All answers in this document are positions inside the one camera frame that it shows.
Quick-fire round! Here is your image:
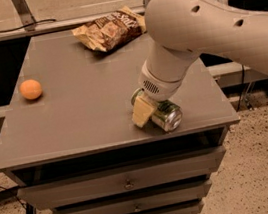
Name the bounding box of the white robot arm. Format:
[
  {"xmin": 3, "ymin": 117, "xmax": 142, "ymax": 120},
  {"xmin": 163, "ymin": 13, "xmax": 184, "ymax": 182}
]
[{"xmin": 132, "ymin": 0, "xmax": 268, "ymax": 127}]

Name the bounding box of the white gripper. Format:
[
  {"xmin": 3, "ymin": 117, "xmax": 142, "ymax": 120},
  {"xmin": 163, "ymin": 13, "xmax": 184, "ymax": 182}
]
[{"xmin": 132, "ymin": 60, "xmax": 183, "ymax": 128}]

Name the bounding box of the top drawer knob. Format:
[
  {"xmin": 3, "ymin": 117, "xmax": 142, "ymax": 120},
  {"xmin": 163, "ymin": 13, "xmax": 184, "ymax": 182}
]
[{"xmin": 124, "ymin": 180, "xmax": 134, "ymax": 190}]

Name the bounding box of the orange ball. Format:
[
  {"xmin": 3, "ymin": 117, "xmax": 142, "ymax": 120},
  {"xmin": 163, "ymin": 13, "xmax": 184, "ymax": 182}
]
[{"xmin": 19, "ymin": 79, "xmax": 43, "ymax": 100}]

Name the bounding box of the brown chip bag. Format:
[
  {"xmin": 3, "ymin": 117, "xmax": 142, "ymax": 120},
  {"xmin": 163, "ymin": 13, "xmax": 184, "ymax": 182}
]
[{"xmin": 72, "ymin": 6, "xmax": 146, "ymax": 53}]

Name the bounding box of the green soda can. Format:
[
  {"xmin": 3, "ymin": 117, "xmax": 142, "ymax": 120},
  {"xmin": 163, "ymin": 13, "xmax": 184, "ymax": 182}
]
[{"xmin": 131, "ymin": 88, "xmax": 183, "ymax": 132}]

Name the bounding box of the grey drawer cabinet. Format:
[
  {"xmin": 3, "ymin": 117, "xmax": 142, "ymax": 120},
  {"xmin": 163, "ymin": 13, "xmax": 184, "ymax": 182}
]
[{"xmin": 0, "ymin": 2, "xmax": 256, "ymax": 214}]

